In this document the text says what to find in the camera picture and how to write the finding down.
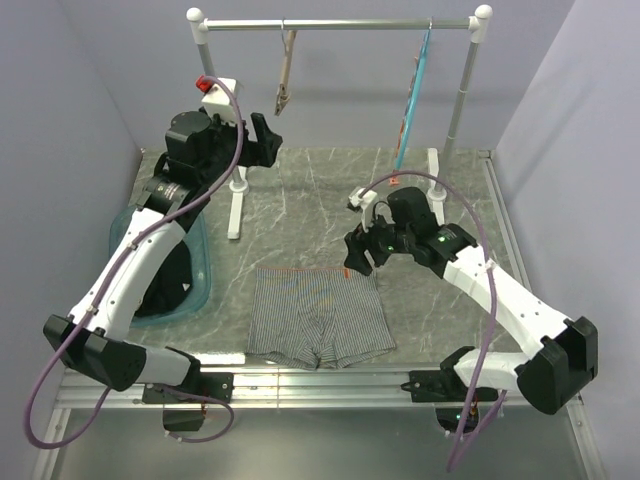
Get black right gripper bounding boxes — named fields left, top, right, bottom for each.
left=343, top=204, right=415, bottom=276

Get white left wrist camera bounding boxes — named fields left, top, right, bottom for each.
left=195, top=75, right=240, bottom=127

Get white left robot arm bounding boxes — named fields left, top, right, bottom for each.
left=43, top=110, right=282, bottom=402

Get black clothes in basket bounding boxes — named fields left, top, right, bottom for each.
left=136, top=241, right=193, bottom=318

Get silver white clothes rack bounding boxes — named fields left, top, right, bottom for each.
left=185, top=4, right=494, bottom=241

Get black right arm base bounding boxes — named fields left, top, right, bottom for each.
left=400, top=370, right=498, bottom=435

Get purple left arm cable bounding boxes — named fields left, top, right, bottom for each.
left=25, top=75, right=246, bottom=449

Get beige clip hanger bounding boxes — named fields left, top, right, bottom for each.
left=274, top=21, right=297, bottom=116

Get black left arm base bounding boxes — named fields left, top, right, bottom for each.
left=142, top=372, right=235, bottom=444

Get aluminium mounting rail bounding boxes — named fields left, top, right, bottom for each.
left=54, top=363, right=586, bottom=411

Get grey striped boxer underwear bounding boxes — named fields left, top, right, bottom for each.
left=246, top=268, right=396, bottom=370

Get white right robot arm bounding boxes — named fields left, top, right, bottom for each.
left=345, top=187, right=598, bottom=415

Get teal plastic basket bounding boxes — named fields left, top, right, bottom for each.
left=100, top=207, right=211, bottom=332

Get blue hanger with orange clips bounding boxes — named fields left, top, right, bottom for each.
left=393, top=21, right=433, bottom=172

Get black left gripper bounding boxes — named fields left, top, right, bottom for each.
left=199, top=110, right=282, bottom=185

